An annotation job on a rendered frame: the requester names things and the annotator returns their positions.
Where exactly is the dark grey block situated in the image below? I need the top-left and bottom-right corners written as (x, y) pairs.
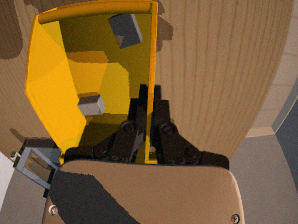
top-left (108, 14), bottom-right (142, 49)
top-left (77, 95), bottom-right (105, 116)

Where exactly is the yellow bin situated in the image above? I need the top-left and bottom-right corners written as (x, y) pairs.
top-left (148, 149), bottom-right (157, 164)
top-left (25, 0), bottom-right (158, 163)
top-left (58, 152), bottom-right (64, 165)

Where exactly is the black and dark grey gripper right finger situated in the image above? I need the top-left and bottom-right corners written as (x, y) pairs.
top-left (149, 85), bottom-right (229, 170)

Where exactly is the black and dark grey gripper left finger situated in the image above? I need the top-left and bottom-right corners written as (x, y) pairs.
top-left (64, 84), bottom-right (148, 163)

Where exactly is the grey slanted shelf rack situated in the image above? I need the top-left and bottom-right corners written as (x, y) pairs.
top-left (9, 139), bottom-right (61, 198)

